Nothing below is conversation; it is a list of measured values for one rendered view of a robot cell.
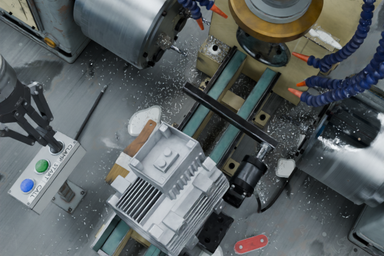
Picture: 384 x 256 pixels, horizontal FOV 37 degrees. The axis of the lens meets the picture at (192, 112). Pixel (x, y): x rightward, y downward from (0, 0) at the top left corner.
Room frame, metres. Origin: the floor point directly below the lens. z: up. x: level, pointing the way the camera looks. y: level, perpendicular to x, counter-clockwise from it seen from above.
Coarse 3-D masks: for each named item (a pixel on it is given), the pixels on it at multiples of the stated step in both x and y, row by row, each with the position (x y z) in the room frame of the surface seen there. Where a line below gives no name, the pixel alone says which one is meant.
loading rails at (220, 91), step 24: (216, 72) 0.60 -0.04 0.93; (240, 72) 0.66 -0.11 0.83; (264, 72) 0.63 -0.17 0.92; (216, 96) 0.54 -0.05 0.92; (264, 96) 0.56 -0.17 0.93; (192, 120) 0.47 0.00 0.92; (264, 120) 0.53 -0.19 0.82; (96, 240) 0.14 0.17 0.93; (120, 240) 0.15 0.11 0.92; (144, 240) 0.17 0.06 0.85
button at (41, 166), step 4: (40, 160) 0.27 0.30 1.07; (44, 160) 0.27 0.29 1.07; (36, 164) 0.26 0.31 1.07; (40, 164) 0.26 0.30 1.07; (44, 164) 0.26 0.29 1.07; (48, 164) 0.26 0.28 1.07; (36, 168) 0.25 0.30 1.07; (40, 168) 0.25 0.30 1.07; (44, 168) 0.25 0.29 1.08; (40, 172) 0.24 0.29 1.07
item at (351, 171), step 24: (360, 96) 0.50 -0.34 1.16; (336, 120) 0.44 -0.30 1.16; (360, 120) 0.44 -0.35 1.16; (312, 144) 0.39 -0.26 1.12; (336, 144) 0.39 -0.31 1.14; (360, 144) 0.40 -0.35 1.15; (312, 168) 0.35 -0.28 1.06; (336, 168) 0.35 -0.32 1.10; (360, 168) 0.35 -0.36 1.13; (360, 192) 0.31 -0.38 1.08
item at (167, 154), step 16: (160, 128) 0.37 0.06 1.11; (144, 144) 0.33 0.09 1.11; (160, 144) 0.34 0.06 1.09; (176, 144) 0.34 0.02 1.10; (144, 160) 0.30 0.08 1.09; (160, 160) 0.30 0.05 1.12; (176, 160) 0.31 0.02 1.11; (192, 160) 0.31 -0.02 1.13; (144, 176) 0.26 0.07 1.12; (160, 176) 0.27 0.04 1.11; (176, 176) 0.27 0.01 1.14; (176, 192) 0.24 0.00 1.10
